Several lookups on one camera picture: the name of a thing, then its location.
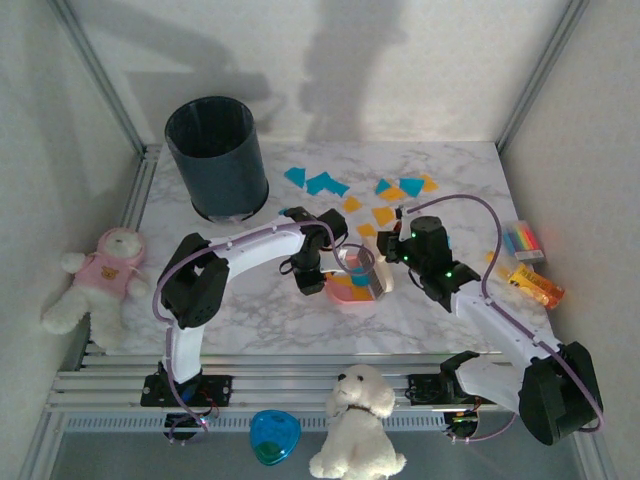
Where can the blue heart-shaped plastic box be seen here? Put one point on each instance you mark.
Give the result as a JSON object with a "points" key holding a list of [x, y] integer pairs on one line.
{"points": [[274, 437]]}

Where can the white plush dog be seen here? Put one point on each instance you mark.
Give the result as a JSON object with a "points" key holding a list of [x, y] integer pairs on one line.
{"points": [[357, 430]]}

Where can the aluminium mounting rail bed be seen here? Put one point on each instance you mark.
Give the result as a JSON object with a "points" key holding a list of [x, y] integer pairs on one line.
{"points": [[280, 385]]}

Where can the aluminium frame post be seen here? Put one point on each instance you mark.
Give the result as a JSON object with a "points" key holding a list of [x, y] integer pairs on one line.
{"points": [[539, 75], [102, 80]]}

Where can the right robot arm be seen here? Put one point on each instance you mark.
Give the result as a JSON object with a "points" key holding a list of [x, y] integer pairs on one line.
{"points": [[500, 325]]}

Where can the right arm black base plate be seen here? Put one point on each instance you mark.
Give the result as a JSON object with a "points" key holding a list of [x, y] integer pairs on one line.
{"points": [[425, 390]]}

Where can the orange snack packet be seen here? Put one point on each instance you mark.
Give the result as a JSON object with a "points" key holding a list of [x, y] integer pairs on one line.
{"points": [[537, 287]]}

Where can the white hand brush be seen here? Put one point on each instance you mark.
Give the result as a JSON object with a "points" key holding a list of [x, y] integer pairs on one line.
{"points": [[384, 277]]}

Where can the aluminium side rail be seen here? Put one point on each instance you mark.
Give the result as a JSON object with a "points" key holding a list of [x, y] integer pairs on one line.
{"points": [[140, 185]]}

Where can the dark blue waste bin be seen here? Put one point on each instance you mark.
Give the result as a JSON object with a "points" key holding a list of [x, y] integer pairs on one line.
{"points": [[220, 165]]}

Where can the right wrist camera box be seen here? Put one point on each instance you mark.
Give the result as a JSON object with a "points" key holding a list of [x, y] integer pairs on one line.
{"points": [[400, 213]]}

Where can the grey perforated strip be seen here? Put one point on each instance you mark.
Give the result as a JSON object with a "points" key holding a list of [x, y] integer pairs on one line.
{"points": [[125, 424]]}

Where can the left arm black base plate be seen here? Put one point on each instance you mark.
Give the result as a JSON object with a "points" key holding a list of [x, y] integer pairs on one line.
{"points": [[220, 390]]}

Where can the box of coloured chalks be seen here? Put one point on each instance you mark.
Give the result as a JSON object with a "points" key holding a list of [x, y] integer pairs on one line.
{"points": [[525, 242]]}

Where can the white bear plush pink hoodie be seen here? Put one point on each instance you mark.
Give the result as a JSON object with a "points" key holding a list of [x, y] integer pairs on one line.
{"points": [[105, 270]]}

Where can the pink plastic dustpan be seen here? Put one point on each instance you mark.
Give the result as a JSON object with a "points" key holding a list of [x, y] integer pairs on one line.
{"points": [[350, 300]]}

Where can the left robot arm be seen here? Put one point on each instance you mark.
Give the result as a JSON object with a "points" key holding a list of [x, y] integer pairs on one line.
{"points": [[250, 250]]}

